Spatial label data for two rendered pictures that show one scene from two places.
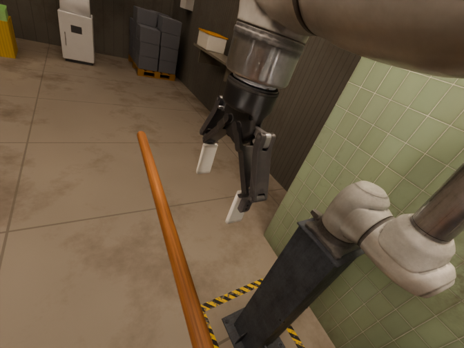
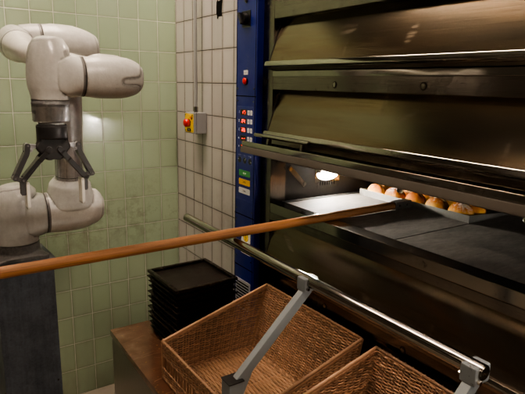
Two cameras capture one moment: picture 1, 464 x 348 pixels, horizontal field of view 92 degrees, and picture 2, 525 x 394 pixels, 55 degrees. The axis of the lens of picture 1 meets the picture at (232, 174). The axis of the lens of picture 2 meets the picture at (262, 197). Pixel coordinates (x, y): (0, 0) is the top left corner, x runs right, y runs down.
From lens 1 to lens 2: 1.30 m
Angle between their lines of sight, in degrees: 81
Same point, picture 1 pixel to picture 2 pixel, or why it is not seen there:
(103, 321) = not seen: outside the picture
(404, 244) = (74, 194)
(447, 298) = (82, 239)
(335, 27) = (105, 94)
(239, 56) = (61, 114)
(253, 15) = (61, 97)
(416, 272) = (91, 203)
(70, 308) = not seen: outside the picture
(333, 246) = (35, 252)
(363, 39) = (113, 95)
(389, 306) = (66, 294)
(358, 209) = not seen: hidden behind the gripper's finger
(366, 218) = (38, 204)
